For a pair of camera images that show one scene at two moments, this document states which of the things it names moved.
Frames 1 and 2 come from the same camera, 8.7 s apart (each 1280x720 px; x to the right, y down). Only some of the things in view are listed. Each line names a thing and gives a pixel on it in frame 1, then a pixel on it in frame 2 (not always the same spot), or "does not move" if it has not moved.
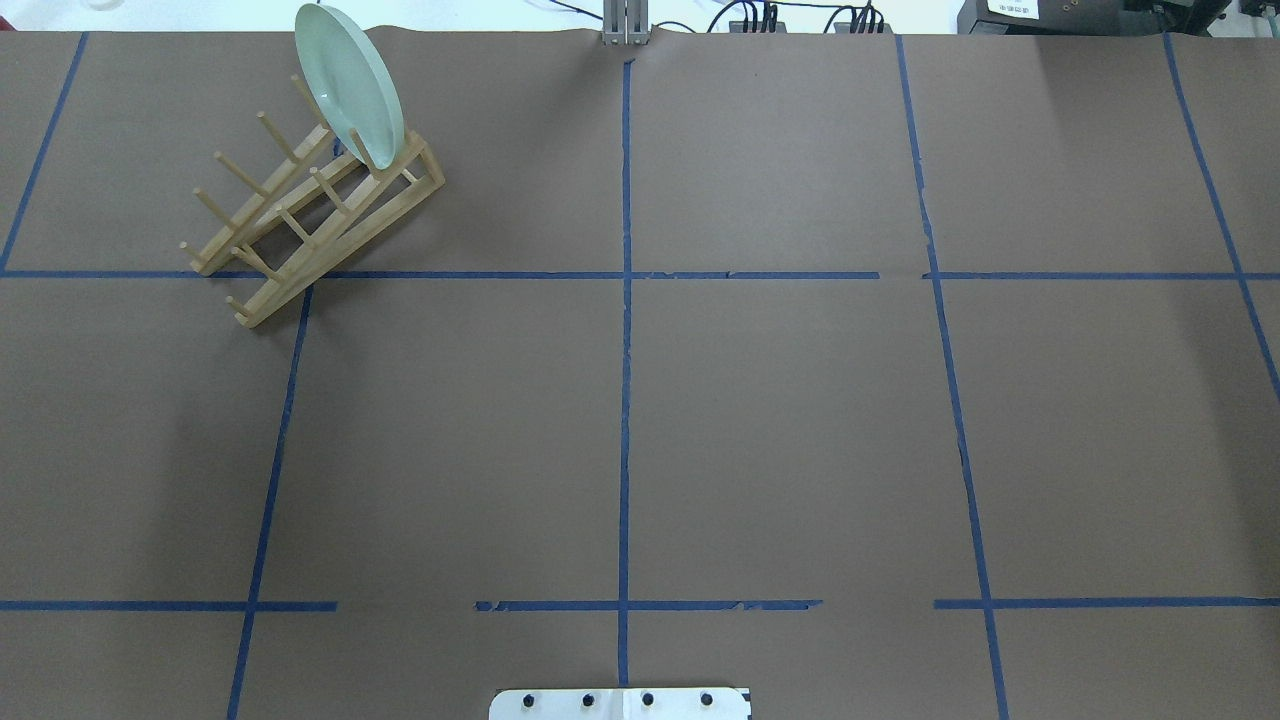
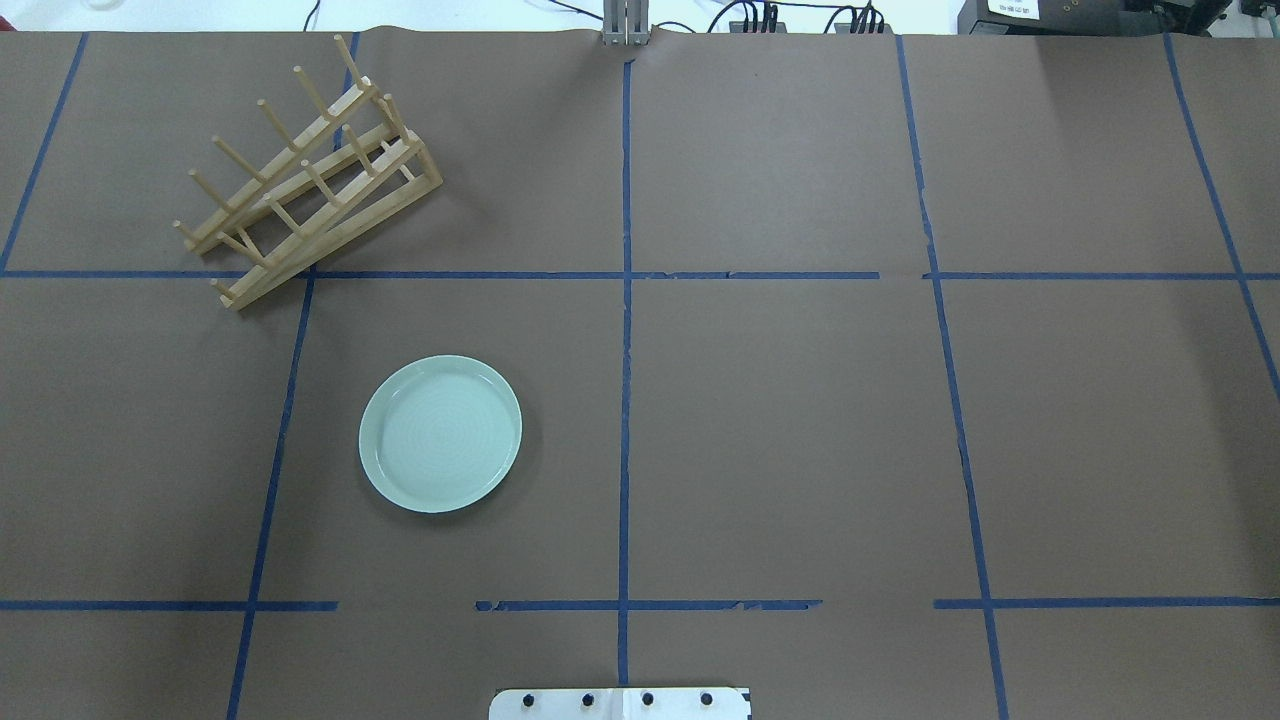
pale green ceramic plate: x=349 y=82 → x=440 y=434
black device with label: x=1088 y=17 does not move
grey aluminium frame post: x=625 y=22 does not move
